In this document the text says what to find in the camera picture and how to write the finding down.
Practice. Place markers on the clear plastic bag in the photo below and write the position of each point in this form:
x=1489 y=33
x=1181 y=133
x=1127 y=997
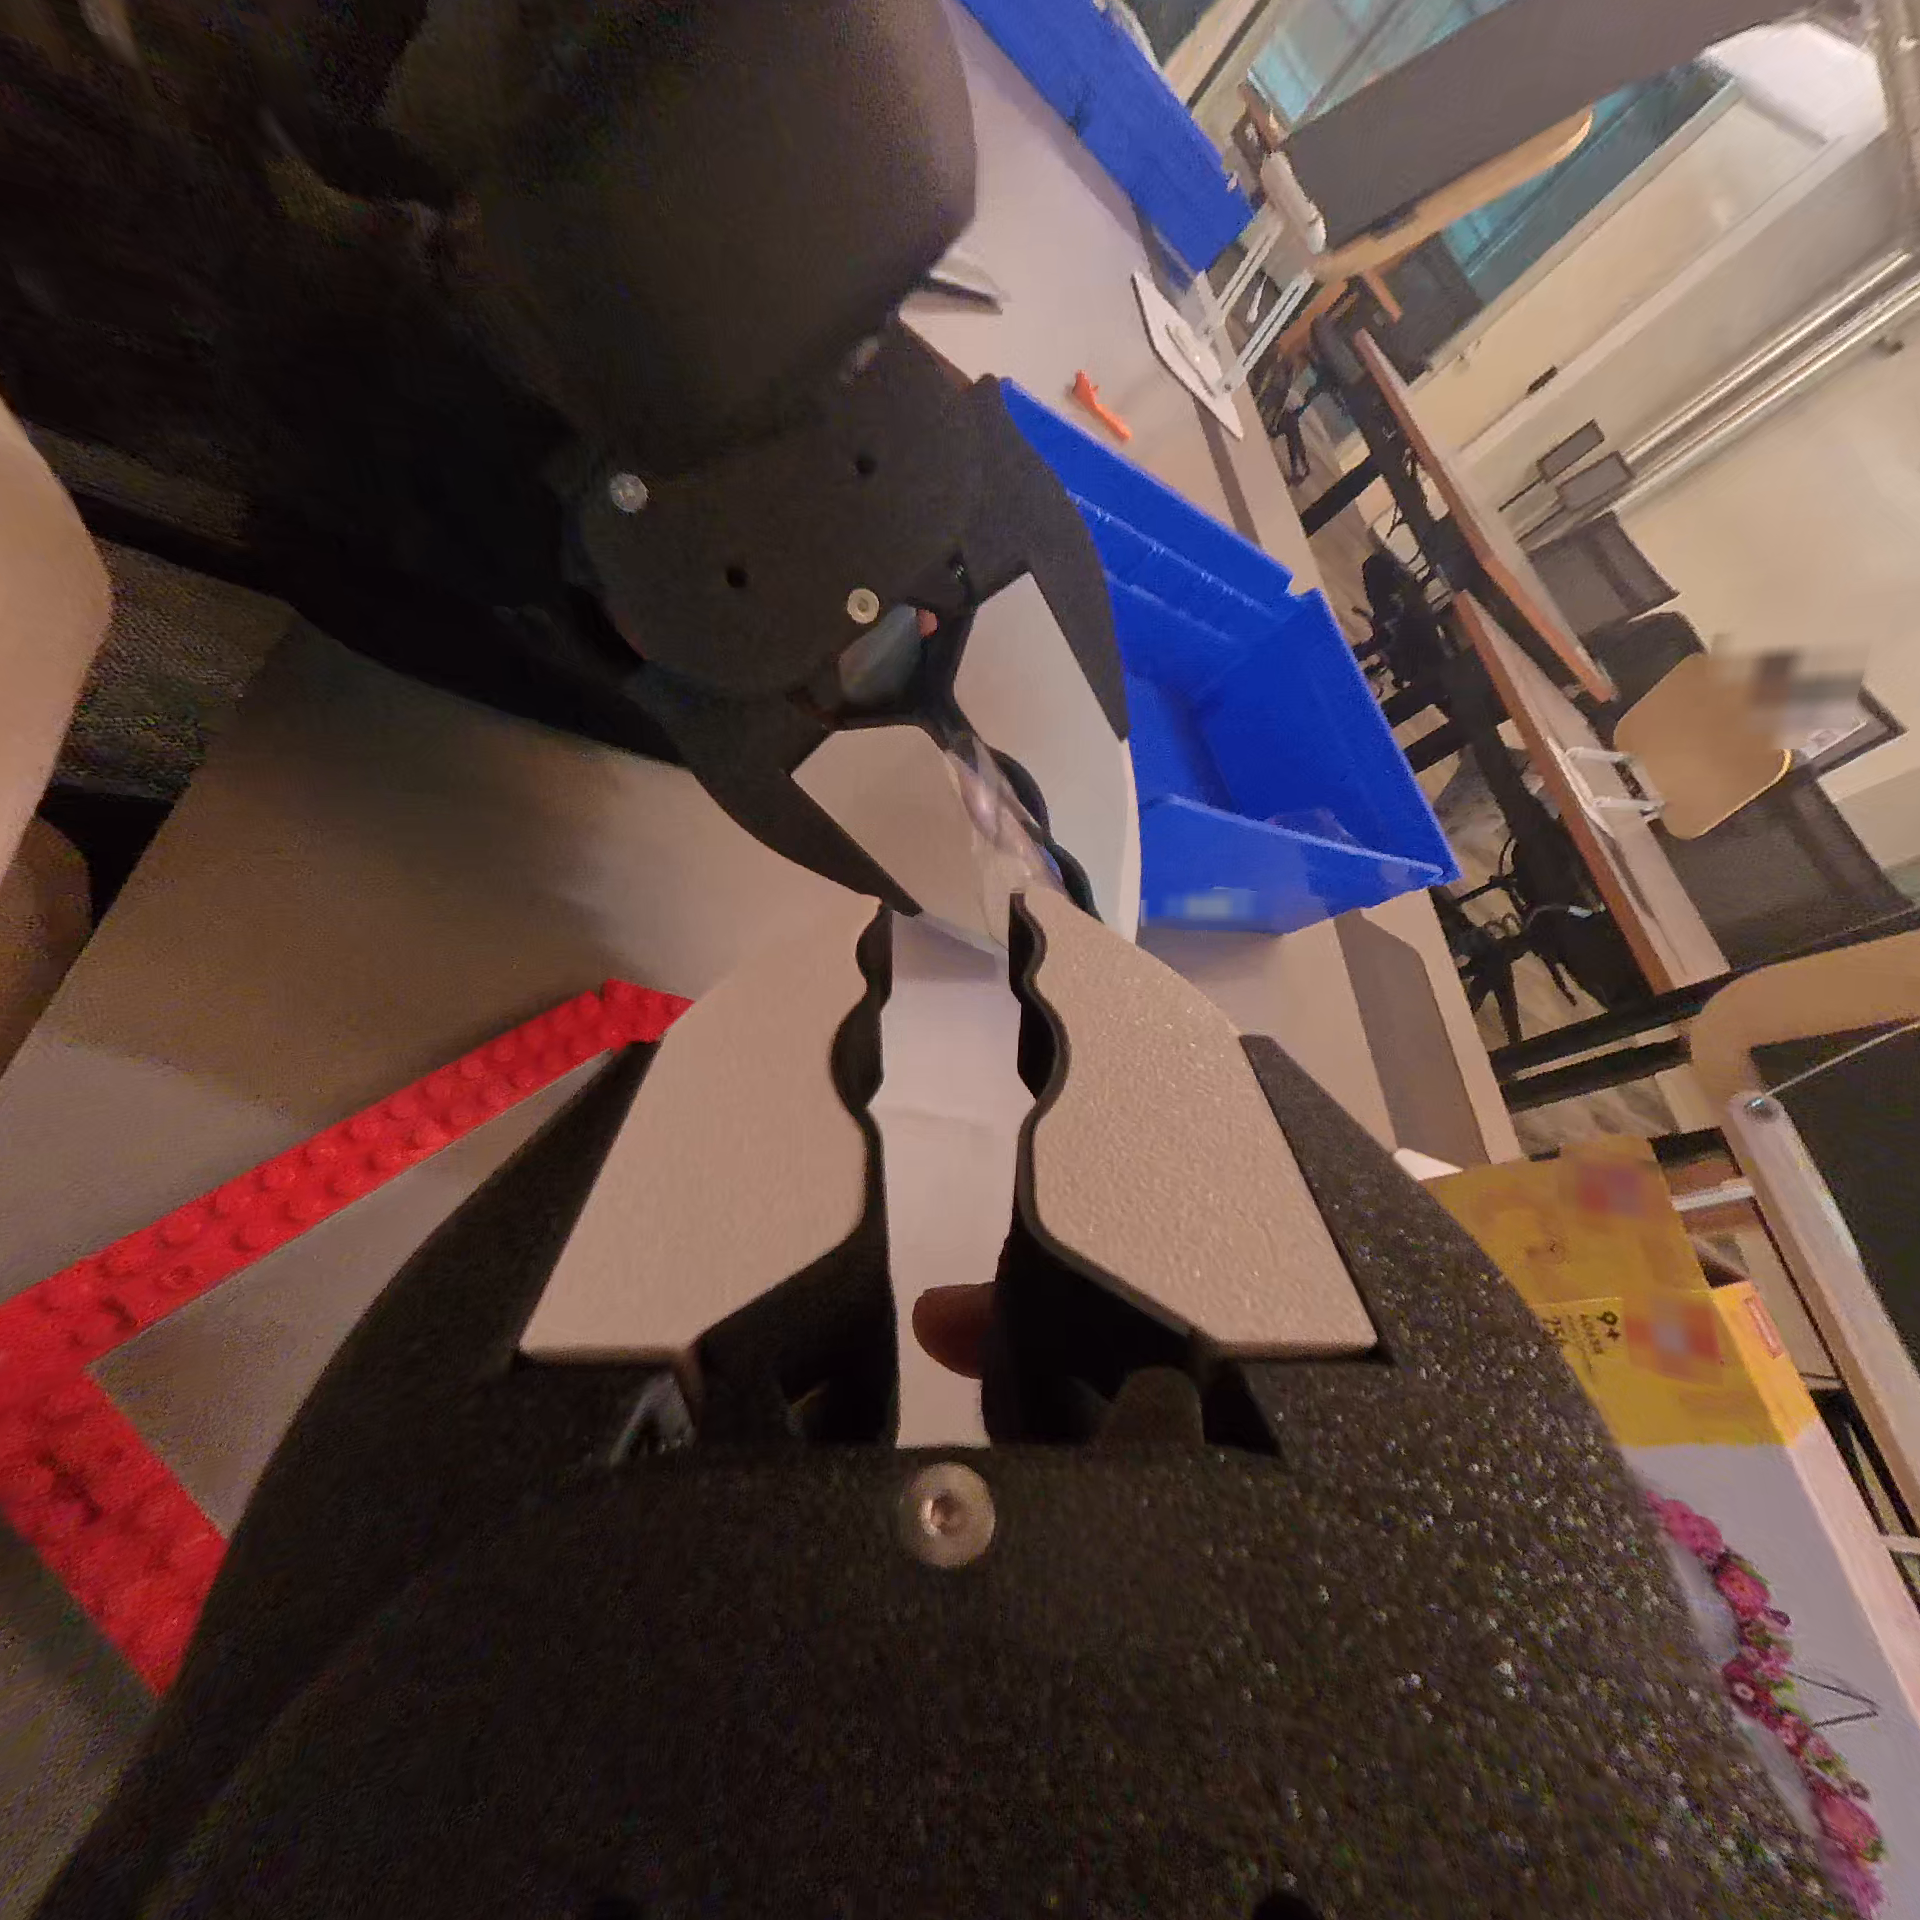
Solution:
x=998 y=818

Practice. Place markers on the long wooden table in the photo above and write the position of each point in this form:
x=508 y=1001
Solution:
x=1484 y=540

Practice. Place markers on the blue plastic bin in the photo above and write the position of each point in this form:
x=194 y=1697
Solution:
x=1291 y=748
x=1111 y=120

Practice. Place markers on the grey partition panel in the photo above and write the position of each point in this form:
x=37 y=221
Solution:
x=1501 y=90

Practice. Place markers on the pale wood framed chair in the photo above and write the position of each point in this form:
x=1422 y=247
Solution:
x=1785 y=1170

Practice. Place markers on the white flat stand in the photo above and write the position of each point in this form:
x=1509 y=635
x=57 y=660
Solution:
x=1194 y=353

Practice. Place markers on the round wooden table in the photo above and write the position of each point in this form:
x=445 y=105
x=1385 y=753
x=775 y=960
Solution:
x=1441 y=204

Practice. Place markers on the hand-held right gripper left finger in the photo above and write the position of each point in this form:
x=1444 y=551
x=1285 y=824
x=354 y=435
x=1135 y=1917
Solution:
x=722 y=1170

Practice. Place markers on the black metal chair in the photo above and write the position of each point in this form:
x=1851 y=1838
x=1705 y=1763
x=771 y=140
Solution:
x=1501 y=914

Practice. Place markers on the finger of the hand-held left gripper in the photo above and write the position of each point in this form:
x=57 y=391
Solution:
x=1049 y=704
x=885 y=795

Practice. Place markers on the pink floral wreath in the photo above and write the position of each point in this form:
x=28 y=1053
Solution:
x=1757 y=1621

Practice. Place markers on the red brick baseplate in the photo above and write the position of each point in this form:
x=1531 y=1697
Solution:
x=91 y=1441

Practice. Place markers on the grey fabric chair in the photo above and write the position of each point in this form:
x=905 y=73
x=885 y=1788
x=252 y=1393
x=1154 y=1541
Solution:
x=165 y=674

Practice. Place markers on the wooden chair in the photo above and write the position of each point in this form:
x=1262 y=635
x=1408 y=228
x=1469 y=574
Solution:
x=1695 y=748

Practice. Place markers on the small orange tool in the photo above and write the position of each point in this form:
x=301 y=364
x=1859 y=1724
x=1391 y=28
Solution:
x=1097 y=398

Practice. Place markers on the person's white shirt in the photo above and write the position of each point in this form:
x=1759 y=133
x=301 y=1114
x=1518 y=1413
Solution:
x=39 y=628

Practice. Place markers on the yellow cardboard box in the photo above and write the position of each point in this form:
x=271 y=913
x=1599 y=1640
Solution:
x=1769 y=1385

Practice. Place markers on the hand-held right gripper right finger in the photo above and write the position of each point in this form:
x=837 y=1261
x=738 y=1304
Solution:
x=1185 y=1184

